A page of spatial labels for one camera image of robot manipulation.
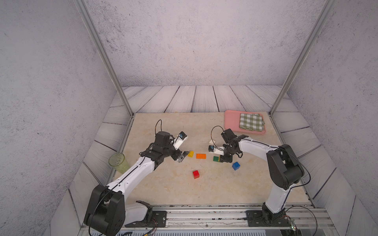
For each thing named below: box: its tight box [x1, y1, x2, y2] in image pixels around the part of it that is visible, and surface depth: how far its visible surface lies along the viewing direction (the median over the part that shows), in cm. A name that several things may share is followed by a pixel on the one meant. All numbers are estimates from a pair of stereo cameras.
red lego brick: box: [192, 170, 200, 179], surface depth 88 cm
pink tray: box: [223, 110, 266, 134], surface depth 119 cm
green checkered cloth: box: [239, 113, 265, 132], surface depth 115 cm
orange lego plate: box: [195, 153, 207, 160], surface depth 98 cm
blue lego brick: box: [231, 161, 241, 171], surface depth 91 cm
